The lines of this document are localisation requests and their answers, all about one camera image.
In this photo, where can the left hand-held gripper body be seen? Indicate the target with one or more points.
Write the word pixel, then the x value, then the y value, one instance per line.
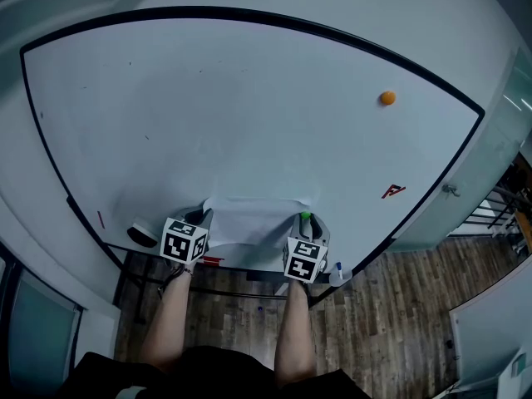
pixel 182 241

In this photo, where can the person's black clothing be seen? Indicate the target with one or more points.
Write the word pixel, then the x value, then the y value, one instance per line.
pixel 208 376

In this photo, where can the person's left forearm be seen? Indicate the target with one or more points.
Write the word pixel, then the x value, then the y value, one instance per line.
pixel 166 318

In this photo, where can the orange round magnet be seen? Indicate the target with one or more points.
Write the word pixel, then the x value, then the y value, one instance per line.
pixel 387 97

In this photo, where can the white whiteboard with black frame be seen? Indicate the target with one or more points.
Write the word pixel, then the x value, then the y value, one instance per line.
pixel 249 119

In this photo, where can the blue marker pen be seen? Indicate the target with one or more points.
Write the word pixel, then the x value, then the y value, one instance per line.
pixel 339 269

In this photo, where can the red marker pen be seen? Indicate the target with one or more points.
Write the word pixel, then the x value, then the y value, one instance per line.
pixel 213 259

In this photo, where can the black metal railing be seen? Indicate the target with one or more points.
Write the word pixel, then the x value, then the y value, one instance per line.
pixel 498 206

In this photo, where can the green round magnet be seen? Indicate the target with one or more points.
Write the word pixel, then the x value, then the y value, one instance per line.
pixel 306 215

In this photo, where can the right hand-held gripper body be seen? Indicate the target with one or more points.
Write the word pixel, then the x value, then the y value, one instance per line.
pixel 304 260

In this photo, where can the white sheet of paper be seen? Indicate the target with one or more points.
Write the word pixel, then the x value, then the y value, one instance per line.
pixel 249 223

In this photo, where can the whiteboard eraser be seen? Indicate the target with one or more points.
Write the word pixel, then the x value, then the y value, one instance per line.
pixel 141 234

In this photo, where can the person's right forearm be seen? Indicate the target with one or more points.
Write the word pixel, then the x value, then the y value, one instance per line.
pixel 296 331

